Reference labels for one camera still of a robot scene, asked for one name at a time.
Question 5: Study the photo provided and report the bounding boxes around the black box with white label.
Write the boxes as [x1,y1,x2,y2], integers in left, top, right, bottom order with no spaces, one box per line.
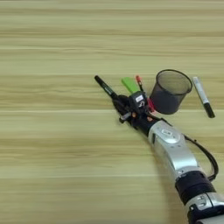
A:
[129,91,149,114]

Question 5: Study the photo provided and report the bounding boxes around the grey marker with black cap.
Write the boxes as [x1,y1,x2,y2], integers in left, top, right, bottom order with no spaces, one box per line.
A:
[192,76,216,119]

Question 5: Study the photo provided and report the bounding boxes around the green rectangular block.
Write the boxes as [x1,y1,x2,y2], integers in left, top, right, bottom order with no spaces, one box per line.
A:
[121,76,140,95]

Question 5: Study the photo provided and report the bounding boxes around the red and black pen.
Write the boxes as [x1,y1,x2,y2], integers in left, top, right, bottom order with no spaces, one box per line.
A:
[135,74,156,114]

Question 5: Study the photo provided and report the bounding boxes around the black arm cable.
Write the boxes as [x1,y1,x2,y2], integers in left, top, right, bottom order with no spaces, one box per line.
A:
[182,134,220,182]

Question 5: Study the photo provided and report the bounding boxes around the black mesh pen cup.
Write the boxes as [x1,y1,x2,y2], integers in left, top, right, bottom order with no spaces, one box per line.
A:
[149,68,193,116]

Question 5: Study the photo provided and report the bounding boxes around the black marker pen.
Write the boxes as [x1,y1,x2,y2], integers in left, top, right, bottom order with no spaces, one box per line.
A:
[94,74,119,101]

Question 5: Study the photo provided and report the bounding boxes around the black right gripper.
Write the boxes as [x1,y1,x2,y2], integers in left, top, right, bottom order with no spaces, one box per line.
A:
[112,94,162,137]

